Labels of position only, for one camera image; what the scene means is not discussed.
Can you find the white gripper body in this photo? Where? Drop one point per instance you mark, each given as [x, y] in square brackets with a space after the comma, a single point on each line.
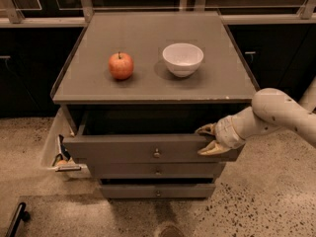
[226, 131]

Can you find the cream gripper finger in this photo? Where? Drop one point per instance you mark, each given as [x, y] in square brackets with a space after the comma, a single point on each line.
[208, 129]
[212, 148]

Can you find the grey top drawer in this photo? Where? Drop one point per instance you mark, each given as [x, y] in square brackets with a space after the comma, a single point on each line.
[141, 148]

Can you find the grey drawer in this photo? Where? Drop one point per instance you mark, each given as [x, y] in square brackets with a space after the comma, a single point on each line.
[158, 191]
[155, 170]
[141, 148]

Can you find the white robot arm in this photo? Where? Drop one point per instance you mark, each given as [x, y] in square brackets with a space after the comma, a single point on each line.
[270, 110]

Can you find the grey drawer cabinet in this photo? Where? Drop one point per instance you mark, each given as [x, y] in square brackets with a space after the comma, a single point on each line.
[153, 100]

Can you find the grey bottom drawer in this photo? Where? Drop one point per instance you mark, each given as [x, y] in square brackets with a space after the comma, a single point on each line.
[158, 191]

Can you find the grey middle drawer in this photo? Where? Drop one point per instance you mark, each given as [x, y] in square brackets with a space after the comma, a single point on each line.
[155, 170]

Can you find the white ceramic bowl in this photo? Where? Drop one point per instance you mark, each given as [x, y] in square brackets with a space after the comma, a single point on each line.
[182, 59]

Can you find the red apple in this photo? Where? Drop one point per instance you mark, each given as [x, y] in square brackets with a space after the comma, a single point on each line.
[121, 65]

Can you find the dark snack bag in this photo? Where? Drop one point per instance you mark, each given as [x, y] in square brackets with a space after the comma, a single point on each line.
[62, 150]

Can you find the translucent plastic bin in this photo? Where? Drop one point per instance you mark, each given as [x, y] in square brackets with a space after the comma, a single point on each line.
[52, 160]

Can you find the dark wall cabinets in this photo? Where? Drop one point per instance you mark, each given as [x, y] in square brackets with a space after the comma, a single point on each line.
[279, 56]

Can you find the metal window frame rail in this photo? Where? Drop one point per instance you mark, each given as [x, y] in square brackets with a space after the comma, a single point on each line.
[77, 13]

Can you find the black handle bar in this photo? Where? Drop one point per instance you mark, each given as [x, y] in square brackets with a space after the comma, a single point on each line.
[19, 215]

